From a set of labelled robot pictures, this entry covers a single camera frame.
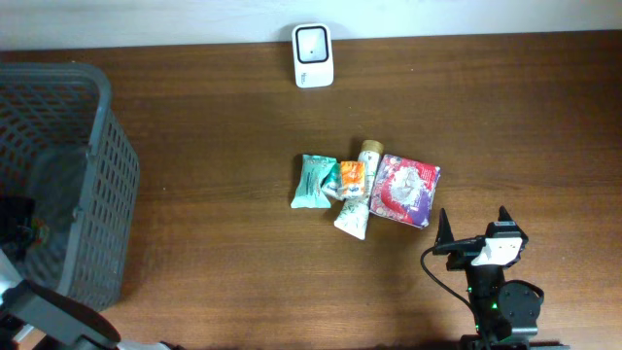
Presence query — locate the right black cable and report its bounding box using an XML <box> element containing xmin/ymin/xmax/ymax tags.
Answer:
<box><xmin>420</xmin><ymin>245</ymin><xmax>482</xmax><ymax>336</ymax></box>

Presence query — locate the white tube with cork cap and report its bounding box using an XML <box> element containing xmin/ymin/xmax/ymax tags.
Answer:
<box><xmin>333</xmin><ymin>140</ymin><xmax>384</xmax><ymax>240</ymax></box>

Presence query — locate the teal wipes packet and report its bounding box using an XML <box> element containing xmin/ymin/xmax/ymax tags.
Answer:
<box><xmin>291</xmin><ymin>155</ymin><xmax>336</xmax><ymax>209</ymax></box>

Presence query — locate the small teal gum pack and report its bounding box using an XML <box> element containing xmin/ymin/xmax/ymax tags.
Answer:
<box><xmin>322</xmin><ymin>162</ymin><xmax>342</xmax><ymax>200</ymax></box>

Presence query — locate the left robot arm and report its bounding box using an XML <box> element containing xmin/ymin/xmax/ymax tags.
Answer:
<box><xmin>1</xmin><ymin>196</ymin><xmax>173</xmax><ymax>350</ymax></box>

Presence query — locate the green bottle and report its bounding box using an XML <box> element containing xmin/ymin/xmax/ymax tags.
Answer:
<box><xmin>31</xmin><ymin>218</ymin><xmax>50</xmax><ymax>245</ymax></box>

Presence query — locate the white barcode scanner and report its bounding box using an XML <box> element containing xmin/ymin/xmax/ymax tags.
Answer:
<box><xmin>292</xmin><ymin>23</ymin><xmax>334</xmax><ymax>88</ymax></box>

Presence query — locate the orange snack packet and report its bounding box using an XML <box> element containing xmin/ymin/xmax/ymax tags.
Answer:
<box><xmin>339</xmin><ymin>160</ymin><xmax>365</xmax><ymax>199</ymax></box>

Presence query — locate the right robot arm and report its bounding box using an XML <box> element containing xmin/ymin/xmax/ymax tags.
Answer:
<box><xmin>420</xmin><ymin>207</ymin><xmax>568</xmax><ymax>350</ymax></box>

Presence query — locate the grey plastic mesh basket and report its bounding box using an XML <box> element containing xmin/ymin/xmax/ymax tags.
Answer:
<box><xmin>1</xmin><ymin>63</ymin><xmax>140</xmax><ymax>311</ymax></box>

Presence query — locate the red purple tissue pack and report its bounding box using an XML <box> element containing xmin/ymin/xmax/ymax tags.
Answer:
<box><xmin>370</xmin><ymin>155</ymin><xmax>441</xmax><ymax>228</ymax></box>

